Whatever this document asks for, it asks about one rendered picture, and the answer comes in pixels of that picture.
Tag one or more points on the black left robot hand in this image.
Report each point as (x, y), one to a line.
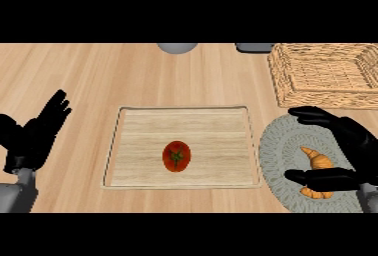
(38, 133)

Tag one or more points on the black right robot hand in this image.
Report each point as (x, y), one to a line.
(349, 133)

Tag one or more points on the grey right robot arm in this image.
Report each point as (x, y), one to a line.
(370, 198)

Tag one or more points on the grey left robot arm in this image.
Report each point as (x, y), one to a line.
(18, 191)

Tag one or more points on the golden croissant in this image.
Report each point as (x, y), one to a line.
(321, 161)

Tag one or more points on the grey round placemat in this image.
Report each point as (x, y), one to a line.
(286, 160)

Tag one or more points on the wicker basket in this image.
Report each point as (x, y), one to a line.
(325, 75)

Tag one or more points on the red tomato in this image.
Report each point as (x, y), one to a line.
(176, 156)

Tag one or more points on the pale wooden tray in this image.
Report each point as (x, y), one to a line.
(181, 147)

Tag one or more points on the dark grey appliance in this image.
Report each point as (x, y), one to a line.
(253, 47)

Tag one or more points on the grey rounded object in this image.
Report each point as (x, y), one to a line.
(178, 48)

